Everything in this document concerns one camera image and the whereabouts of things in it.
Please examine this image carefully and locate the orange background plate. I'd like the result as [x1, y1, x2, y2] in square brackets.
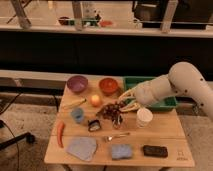
[100, 20, 113, 27]

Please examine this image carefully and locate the blue plastic cup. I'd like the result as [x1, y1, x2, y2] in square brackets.
[71, 108, 84, 123]

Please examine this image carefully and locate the metal spoon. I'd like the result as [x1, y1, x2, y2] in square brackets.
[103, 132, 130, 142]

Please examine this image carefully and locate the dark red background bowl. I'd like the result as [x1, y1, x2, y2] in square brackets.
[59, 16, 70, 25]

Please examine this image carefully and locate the small black metal tin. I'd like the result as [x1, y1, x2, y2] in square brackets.
[88, 119, 101, 132]

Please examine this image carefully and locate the black sponge block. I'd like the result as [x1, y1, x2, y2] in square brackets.
[143, 145, 168, 158]

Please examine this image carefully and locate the orange bowl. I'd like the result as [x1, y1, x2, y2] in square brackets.
[99, 77, 118, 95]

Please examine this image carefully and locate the red chili pepper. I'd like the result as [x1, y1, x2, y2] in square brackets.
[57, 121, 65, 148]

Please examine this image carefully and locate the blue folded cloth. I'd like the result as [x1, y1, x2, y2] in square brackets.
[66, 137, 97, 161]

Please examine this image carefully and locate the white paper cup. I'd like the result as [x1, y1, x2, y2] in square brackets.
[136, 108, 153, 127]

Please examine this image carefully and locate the dark red grape bunch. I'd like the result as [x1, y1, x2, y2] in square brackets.
[96, 101, 125, 121]

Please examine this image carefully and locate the orange round fruit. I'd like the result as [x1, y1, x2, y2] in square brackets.
[91, 95, 101, 107]

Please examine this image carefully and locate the green plastic tray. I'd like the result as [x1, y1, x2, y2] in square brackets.
[123, 76, 178, 112]

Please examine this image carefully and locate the yellow banana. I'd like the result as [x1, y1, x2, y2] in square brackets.
[62, 98, 87, 109]

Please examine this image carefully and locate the blue sponge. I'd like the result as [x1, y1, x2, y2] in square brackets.
[111, 144, 133, 160]

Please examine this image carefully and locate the purple bowl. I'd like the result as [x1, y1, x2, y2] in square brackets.
[66, 75, 88, 93]

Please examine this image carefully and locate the wooden table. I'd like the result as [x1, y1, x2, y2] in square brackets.
[44, 79, 195, 167]

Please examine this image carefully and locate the black chair base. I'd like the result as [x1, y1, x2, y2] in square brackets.
[0, 120, 35, 150]

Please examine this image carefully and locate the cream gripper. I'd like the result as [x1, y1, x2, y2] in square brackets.
[118, 85, 150, 112]

